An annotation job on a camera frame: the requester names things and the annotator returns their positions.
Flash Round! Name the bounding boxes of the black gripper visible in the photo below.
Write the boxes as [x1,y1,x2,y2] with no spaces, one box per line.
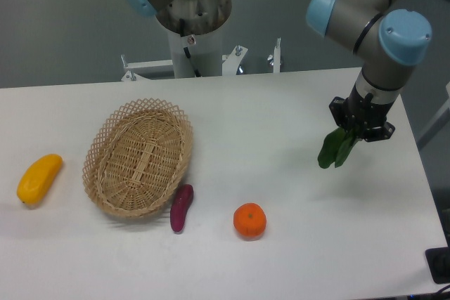
[329,86,395,142]

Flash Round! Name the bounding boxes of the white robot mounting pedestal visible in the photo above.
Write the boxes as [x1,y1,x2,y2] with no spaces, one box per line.
[120,31,285,81]

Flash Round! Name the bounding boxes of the orange tangerine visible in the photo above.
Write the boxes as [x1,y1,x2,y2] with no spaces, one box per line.
[233,202,267,238]

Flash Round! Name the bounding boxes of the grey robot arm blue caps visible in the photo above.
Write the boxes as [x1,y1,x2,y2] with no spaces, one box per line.
[126,0,432,142]

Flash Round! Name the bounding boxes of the green leafy vegetable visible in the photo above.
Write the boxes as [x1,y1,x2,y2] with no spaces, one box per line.
[317,127,360,169]

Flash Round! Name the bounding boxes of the white frame leg right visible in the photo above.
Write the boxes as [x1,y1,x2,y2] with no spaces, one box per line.
[416,84,449,151]

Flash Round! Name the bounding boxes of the yellow mango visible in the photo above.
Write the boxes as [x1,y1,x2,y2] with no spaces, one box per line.
[16,154,63,205]

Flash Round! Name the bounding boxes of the black device at table edge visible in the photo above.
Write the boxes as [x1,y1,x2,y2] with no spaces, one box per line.
[425,247,449,285]

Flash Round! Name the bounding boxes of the woven wicker basket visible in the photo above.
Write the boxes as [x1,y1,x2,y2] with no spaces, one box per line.
[82,98,193,219]

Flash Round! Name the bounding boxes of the purple sweet potato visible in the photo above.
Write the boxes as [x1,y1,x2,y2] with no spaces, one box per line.
[170,184,194,233]

